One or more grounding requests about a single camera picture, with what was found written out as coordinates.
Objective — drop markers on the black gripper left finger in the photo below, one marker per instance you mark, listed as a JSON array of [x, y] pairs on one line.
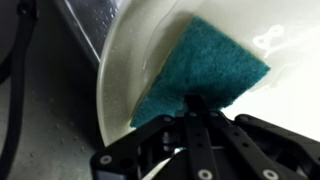
[[178, 148]]

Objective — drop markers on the cream pan with wooden handle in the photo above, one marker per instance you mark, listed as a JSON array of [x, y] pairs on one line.
[[284, 34]]

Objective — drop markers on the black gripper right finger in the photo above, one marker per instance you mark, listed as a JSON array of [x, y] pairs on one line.
[[267, 151]]

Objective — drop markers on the stainless steel sink basin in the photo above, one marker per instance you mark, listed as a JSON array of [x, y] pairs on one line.
[[60, 130]]

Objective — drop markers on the teal sponge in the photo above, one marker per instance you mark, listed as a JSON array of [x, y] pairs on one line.
[[204, 62]]

